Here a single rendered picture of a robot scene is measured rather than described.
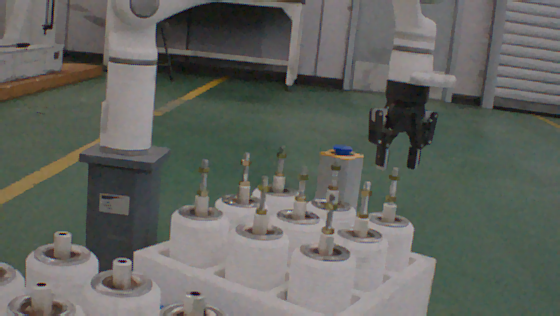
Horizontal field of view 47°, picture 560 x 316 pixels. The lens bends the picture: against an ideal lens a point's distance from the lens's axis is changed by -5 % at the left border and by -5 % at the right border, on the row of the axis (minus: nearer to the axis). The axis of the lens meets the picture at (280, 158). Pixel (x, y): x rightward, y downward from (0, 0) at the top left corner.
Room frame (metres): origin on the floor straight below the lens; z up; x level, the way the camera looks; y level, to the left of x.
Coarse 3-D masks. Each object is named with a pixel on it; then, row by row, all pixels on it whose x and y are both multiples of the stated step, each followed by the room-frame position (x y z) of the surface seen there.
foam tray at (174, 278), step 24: (168, 240) 1.11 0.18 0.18; (144, 264) 1.02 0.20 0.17; (168, 264) 1.00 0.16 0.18; (216, 264) 1.02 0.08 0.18; (408, 264) 1.17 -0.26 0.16; (432, 264) 1.15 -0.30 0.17; (168, 288) 1.00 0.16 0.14; (192, 288) 0.97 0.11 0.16; (216, 288) 0.95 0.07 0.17; (240, 288) 0.94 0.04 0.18; (288, 288) 0.96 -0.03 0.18; (384, 288) 1.00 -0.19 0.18; (408, 288) 1.05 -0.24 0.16; (240, 312) 0.92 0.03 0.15; (264, 312) 0.90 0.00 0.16; (288, 312) 0.88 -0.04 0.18; (312, 312) 0.88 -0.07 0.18; (360, 312) 0.90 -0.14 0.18; (384, 312) 0.97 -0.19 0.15; (408, 312) 1.07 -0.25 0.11
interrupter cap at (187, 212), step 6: (180, 210) 1.06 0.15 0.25; (186, 210) 1.06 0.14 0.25; (192, 210) 1.07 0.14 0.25; (210, 210) 1.08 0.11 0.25; (216, 210) 1.08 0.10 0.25; (186, 216) 1.03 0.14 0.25; (192, 216) 1.04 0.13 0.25; (198, 216) 1.04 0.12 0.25; (204, 216) 1.04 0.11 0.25; (210, 216) 1.05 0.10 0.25; (216, 216) 1.05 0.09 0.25; (222, 216) 1.06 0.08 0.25
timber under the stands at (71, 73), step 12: (60, 72) 4.44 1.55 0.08; (72, 72) 4.52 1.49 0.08; (84, 72) 4.75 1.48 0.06; (96, 72) 5.01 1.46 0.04; (0, 84) 3.58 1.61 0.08; (12, 84) 3.62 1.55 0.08; (24, 84) 3.75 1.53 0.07; (36, 84) 3.92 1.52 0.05; (48, 84) 4.11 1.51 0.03; (60, 84) 4.31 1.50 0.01; (0, 96) 3.45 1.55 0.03; (12, 96) 3.60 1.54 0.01
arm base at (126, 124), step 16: (112, 64) 1.22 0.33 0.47; (128, 64) 1.21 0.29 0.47; (112, 80) 1.22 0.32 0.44; (128, 80) 1.21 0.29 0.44; (144, 80) 1.23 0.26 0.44; (112, 96) 1.22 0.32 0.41; (128, 96) 1.21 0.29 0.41; (144, 96) 1.23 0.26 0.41; (112, 112) 1.22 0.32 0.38; (128, 112) 1.21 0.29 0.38; (144, 112) 1.23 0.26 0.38; (112, 128) 1.22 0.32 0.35; (128, 128) 1.21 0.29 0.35; (144, 128) 1.23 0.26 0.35; (112, 144) 1.22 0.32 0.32; (128, 144) 1.21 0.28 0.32; (144, 144) 1.23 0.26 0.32
